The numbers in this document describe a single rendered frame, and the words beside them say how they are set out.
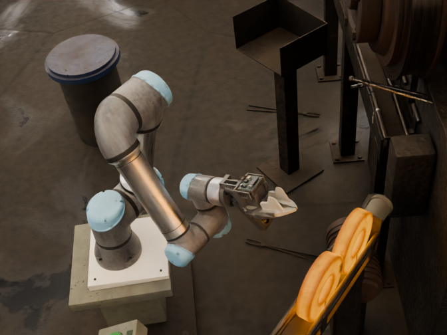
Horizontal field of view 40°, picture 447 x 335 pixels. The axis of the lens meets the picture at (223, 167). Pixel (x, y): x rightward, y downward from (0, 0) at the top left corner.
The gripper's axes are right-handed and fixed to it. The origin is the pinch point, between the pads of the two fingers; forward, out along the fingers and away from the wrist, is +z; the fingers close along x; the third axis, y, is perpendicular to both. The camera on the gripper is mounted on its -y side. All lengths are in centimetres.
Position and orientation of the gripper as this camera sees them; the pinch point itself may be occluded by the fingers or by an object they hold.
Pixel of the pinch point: (293, 210)
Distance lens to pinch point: 151.0
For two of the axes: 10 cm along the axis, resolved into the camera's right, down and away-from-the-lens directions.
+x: 5.5, -6.4, 5.3
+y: -3.6, -7.6, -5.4
